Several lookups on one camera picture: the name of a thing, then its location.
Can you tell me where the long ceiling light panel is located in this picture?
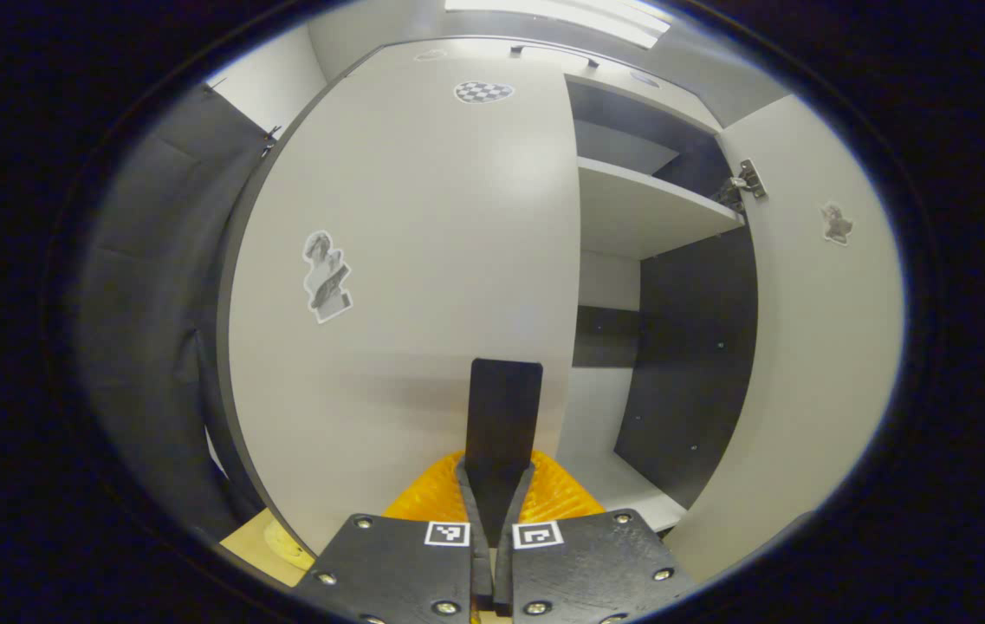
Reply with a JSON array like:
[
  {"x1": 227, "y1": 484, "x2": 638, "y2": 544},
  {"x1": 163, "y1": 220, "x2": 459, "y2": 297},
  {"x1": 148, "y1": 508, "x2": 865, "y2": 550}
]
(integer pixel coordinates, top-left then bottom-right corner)
[{"x1": 444, "y1": 0, "x2": 673, "y2": 50}]

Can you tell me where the grey double-door shoe cabinet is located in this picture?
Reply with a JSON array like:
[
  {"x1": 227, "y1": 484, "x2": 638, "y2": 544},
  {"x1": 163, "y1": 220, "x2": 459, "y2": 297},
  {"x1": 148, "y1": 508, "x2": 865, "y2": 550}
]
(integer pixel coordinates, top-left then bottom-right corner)
[{"x1": 215, "y1": 35, "x2": 761, "y2": 556}]

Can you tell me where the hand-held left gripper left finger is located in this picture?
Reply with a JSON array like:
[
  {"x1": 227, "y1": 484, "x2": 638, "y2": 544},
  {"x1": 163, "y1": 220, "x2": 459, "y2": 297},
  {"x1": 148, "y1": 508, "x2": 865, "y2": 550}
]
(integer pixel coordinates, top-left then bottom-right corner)
[{"x1": 295, "y1": 449, "x2": 493, "y2": 624}]

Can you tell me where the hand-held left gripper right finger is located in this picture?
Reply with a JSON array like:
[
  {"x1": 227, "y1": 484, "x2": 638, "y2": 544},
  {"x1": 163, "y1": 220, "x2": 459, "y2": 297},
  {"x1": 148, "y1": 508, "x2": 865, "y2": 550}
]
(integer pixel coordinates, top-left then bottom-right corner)
[{"x1": 494, "y1": 449, "x2": 699, "y2": 624}]

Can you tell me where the white cabinet shelf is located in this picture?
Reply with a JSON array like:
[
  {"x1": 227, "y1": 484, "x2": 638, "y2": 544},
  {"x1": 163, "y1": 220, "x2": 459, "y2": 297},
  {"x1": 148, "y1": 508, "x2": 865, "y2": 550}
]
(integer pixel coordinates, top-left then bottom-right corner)
[
  {"x1": 577, "y1": 156, "x2": 746, "y2": 261},
  {"x1": 557, "y1": 451, "x2": 688, "y2": 534}
]

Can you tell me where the metal door hinge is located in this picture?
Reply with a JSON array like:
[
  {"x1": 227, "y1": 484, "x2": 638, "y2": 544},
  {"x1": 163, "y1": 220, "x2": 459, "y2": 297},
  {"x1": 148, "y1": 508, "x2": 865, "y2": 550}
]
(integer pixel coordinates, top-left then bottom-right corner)
[{"x1": 717, "y1": 159, "x2": 768, "y2": 209}]

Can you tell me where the metal drawer handle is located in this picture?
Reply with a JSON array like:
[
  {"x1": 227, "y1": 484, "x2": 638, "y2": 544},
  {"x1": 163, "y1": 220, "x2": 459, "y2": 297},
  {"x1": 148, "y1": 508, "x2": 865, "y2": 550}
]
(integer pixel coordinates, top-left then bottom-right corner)
[{"x1": 509, "y1": 43, "x2": 601, "y2": 68}]

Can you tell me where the yellow plush toy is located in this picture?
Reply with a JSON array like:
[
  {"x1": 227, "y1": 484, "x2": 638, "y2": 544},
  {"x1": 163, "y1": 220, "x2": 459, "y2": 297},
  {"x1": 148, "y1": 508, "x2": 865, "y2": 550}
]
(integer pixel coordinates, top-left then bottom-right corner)
[{"x1": 262, "y1": 518, "x2": 317, "y2": 564}]

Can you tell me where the grey cabinet door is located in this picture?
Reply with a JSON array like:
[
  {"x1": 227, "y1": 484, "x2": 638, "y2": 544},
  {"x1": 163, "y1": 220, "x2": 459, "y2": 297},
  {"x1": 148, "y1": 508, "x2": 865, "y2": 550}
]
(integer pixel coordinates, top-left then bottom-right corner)
[
  {"x1": 228, "y1": 39, "x2": 581, "y2": 556},
  {"x1": 661, "y1": 94, "x2": 906, "y2": 583}
]

